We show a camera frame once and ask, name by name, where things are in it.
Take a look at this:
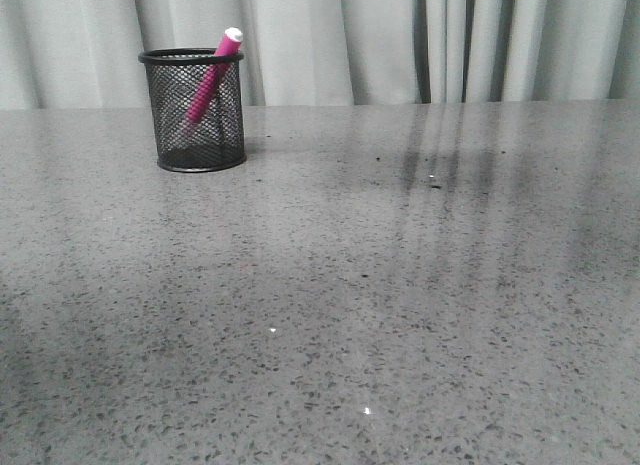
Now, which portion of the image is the magenta pen white cap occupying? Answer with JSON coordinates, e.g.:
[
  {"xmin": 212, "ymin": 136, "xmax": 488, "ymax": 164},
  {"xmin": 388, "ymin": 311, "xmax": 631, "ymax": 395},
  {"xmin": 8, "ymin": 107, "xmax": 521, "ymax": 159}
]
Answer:
[{"xmin": 182, "ymin": 27, "xmax": 244, "ymax": 136}]

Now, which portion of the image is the grey pleated curtain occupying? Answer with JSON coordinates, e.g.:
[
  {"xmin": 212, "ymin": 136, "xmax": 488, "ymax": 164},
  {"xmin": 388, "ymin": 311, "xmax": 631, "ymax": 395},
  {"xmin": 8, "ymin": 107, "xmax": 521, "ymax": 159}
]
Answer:
[{"xmin": 1, "ymin": 0, "xmax": 639, "ymax": 109}]

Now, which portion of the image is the black mesh pen cup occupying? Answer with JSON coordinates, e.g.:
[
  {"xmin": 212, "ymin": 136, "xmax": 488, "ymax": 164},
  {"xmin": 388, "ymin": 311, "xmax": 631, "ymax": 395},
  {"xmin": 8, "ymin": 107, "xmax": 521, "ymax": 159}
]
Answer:
[{"xmin": 138, "ymin": 48, "xmax": 246, "ymax": 173}]

